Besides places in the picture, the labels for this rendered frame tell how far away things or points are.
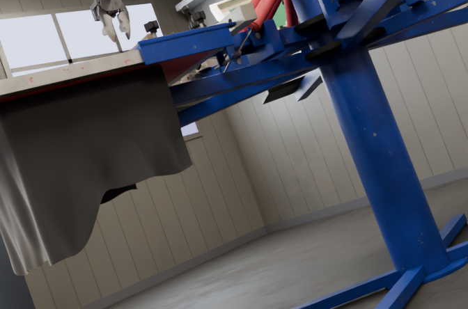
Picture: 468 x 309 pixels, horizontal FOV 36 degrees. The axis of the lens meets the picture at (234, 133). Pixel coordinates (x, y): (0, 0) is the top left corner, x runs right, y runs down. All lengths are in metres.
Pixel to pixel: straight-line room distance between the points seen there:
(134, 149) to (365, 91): 1.01
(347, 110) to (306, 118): 3.86
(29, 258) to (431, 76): 4.18
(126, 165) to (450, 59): 3.98
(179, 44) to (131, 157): 0.35
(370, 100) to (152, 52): 0.97
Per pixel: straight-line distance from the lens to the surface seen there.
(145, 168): 1.96
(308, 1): 2.70
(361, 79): 2.65
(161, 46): 1.99
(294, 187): 6.79
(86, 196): 1.89
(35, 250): 2.00
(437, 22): 3.13
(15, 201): 1.98
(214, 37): 2.08
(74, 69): 1.89
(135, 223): 6.30
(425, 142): 5.85
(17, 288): 2.69
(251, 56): 2.57
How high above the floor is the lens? 0.55
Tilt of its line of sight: 4 degrees up
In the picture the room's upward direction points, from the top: 20 degrees counter-clockwise
